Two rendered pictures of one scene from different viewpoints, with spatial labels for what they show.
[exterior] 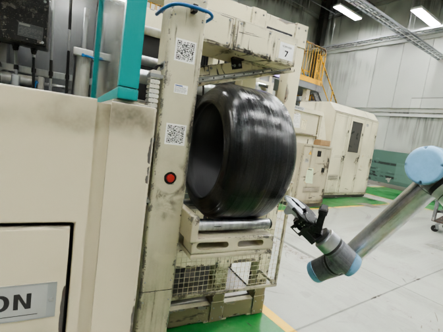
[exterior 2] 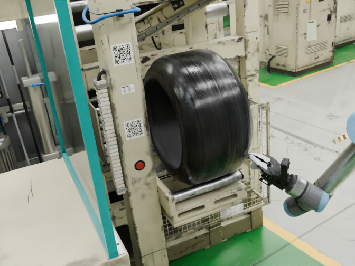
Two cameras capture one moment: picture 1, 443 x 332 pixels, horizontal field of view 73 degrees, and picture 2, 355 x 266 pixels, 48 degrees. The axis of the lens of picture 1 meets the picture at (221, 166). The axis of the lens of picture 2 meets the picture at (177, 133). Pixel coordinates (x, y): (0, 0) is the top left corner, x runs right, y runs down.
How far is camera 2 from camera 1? 0.64 m
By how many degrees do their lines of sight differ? 18
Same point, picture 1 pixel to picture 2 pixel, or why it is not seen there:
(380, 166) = not seen: outside the picture
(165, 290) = (160, 249)
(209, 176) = (176, 131)
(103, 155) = not seen: outside the picture
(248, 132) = (199, 119)
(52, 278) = not seen: outside the picture
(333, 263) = (302, 204)
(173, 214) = (151, 192)
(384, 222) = (346, 162)
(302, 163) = (299, 17)
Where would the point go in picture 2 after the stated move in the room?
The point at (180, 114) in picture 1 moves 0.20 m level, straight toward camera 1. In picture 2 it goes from (133, 110) to (134, 130)
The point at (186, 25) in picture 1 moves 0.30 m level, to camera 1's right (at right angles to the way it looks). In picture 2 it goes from (116, 30) to (203, 21)
